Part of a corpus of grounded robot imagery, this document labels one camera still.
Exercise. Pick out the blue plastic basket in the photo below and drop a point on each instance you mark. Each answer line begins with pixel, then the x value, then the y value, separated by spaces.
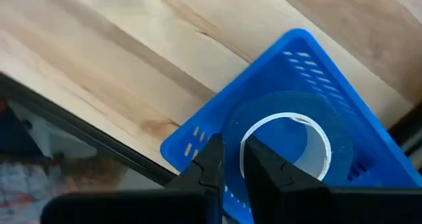
pixel 280 72

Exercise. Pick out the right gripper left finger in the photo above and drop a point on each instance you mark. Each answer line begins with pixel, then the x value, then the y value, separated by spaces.
pixel 198 204

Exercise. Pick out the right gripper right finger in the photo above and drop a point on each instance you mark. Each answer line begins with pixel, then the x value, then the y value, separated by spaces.
pixel 290 201

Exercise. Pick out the black table frame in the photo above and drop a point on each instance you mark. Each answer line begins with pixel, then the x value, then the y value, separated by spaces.
pixel 82 131

